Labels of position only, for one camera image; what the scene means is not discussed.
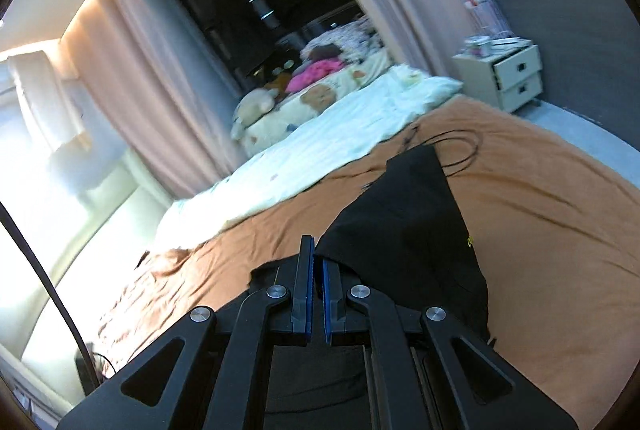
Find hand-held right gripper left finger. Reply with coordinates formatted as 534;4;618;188
59;234;316;430

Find white hanging cloth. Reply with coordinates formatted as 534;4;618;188
5;50;92;153

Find black pants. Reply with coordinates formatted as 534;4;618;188
248;145;497;430

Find thick black cable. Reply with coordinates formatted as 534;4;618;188
0;200;107;386

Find dark window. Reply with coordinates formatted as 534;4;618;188
172;0;366;86

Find pink and white bag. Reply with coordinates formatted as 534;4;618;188
462;0;512;38

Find pink cloth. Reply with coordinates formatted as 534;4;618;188
287;59;347;93

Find brown bed sheet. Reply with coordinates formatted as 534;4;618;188
95;95;640;430

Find bear print blanket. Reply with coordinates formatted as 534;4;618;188
232;50;396;156

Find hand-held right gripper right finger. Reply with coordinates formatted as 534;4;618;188
322;258;582;430

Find floral cloth pile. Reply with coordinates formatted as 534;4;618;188
327;17;382;54

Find beige plush toy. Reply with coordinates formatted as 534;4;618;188
232;89;278;141

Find pale green quilt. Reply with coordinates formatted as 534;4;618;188
155;65;463;256

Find thin black cable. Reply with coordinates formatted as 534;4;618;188
360;122;482;191

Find white padded headboard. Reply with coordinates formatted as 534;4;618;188
0;145;173;361

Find white nightstand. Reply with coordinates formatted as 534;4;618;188
452;42;546;113

